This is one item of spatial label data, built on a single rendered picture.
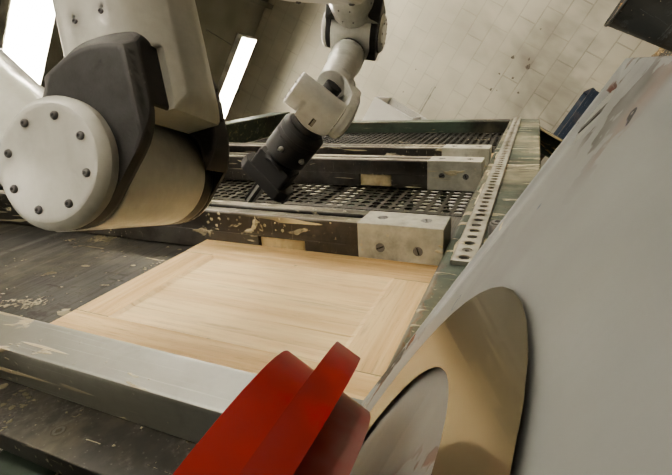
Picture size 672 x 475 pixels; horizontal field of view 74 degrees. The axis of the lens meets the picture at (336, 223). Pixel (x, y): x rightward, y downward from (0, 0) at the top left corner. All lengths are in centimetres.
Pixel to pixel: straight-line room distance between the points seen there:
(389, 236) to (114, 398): 39
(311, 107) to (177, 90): 53
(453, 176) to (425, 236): 48
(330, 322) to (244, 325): 10
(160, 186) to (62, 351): 25
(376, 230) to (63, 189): 45
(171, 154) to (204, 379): 19
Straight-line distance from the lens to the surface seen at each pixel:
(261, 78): 661
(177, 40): 32
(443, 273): 54
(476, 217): 73
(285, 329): 51
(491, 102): 574
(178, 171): 33
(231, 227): 77
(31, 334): 57
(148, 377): 44
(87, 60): 31
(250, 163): 91
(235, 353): 48
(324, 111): 82
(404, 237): 64
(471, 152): 126
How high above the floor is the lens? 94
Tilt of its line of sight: 10 degrees up
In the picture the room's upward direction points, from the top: 56 degrees counter-clockwise
